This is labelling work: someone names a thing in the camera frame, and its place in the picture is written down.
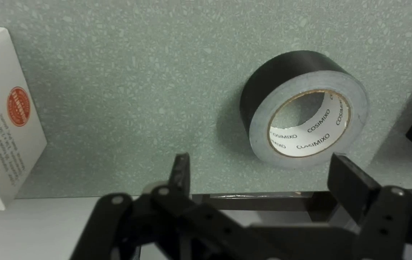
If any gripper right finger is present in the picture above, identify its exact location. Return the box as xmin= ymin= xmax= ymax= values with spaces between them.
xmin=327 ymin=153 xmax=412 ymax=260

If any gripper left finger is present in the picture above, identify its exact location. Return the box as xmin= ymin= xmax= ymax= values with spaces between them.
xmin=70 ymin=153 xmax=260 ymax=260

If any black roll of tape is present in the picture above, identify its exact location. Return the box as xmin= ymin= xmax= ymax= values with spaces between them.
xmin=240 ymin=50 xmax=369 ymax=169

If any white cardboard box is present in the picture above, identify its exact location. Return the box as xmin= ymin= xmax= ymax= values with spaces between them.
xmin=0 ymin=25 xmax=48 ymax=212

